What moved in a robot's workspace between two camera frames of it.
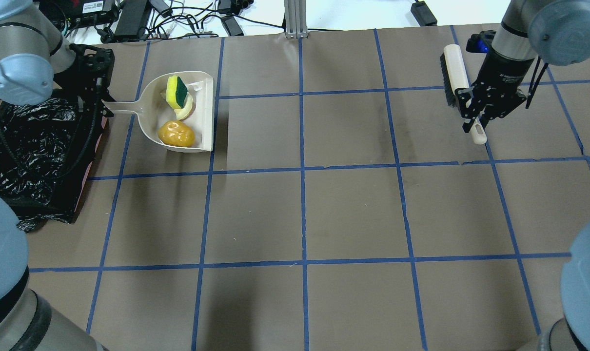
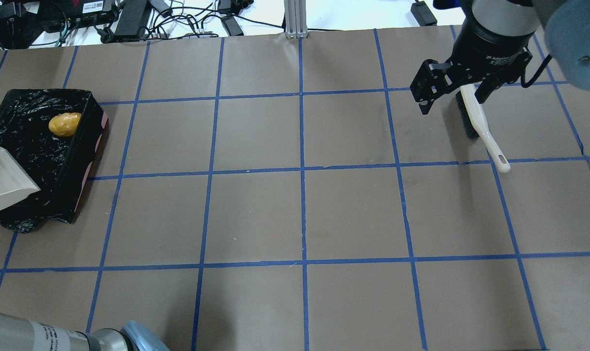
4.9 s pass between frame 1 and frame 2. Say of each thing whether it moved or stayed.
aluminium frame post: stayed
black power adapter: stayed
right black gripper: moved
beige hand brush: moved
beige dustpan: moved
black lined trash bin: stayed
